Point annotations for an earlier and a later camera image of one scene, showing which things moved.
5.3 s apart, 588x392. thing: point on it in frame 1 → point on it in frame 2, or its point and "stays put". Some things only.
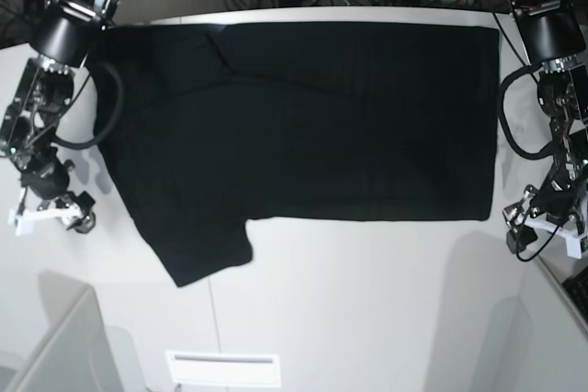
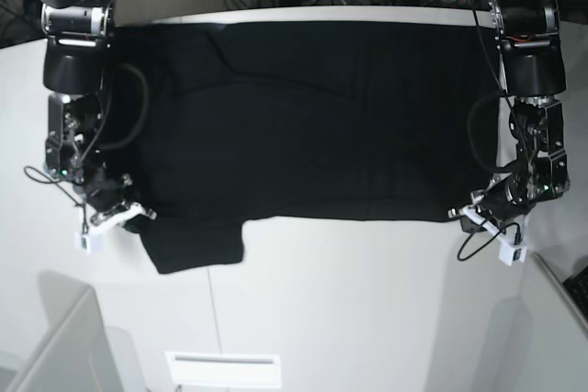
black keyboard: [577, 288] stays put
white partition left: [75, 352] stays put
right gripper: [559, 198] → [506, 196]
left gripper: [48, 177] → [102, 194]
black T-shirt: [209, 127] stays put
